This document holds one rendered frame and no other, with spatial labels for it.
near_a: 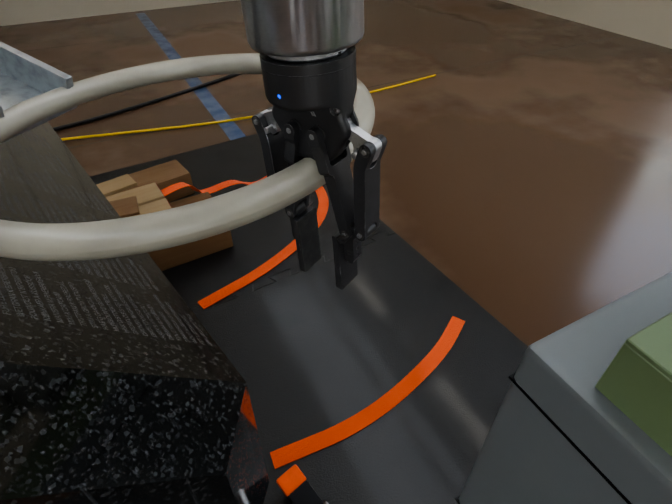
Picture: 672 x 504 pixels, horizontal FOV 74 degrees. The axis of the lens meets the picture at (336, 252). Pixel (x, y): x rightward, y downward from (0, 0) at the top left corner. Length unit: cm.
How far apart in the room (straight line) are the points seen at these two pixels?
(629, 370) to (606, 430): 6
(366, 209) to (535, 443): 33
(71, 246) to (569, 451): 49
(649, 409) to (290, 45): 40
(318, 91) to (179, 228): 15
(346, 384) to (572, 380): 95
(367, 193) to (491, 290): 137
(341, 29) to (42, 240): 27
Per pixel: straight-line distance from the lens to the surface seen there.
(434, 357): 145
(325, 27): 33
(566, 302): 179
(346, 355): 143
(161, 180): 213
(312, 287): 162
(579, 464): 54
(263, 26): 34
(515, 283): 179
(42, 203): 89
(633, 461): 49
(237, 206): 37
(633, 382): 47
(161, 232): 37
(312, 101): 35
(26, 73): 82
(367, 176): 38
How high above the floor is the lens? 117
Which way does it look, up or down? 41 degrees down
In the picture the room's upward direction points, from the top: straight up
